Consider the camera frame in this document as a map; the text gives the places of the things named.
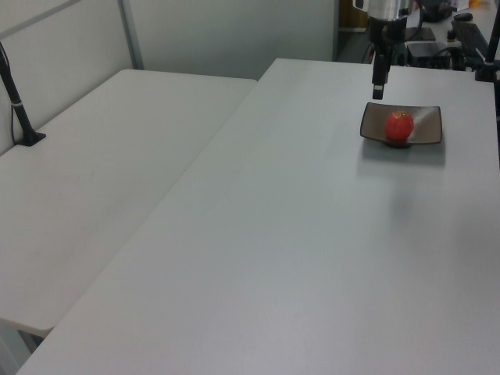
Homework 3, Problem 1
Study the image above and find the brown wooden cabinet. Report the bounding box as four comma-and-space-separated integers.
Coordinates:
337, 0, 371, 33

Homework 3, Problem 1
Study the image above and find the brown square ceramic plate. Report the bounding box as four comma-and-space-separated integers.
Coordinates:
359, 102, 445, 150

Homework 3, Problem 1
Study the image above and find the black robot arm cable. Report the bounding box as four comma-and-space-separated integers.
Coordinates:
404, 0, 427, 41

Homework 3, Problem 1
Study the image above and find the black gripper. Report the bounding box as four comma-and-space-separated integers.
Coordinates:
368, 16, 409, 102

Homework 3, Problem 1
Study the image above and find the black clamped camera pole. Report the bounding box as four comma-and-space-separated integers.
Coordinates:
473, 0, 500, 84

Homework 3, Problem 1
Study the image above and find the black pole with base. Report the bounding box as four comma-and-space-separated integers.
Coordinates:
0, 41, 47, 148

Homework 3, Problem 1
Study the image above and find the white side table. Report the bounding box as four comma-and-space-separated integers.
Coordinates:
0, 68, 259, 339

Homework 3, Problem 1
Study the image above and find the red apple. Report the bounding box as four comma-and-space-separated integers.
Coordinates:
384, 110, 416, 143

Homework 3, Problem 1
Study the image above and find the black electronics box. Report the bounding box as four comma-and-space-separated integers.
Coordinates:
405, 40, 464, 72

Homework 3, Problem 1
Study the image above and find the black keyboard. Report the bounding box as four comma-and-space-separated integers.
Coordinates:
450, 20, 490, 60

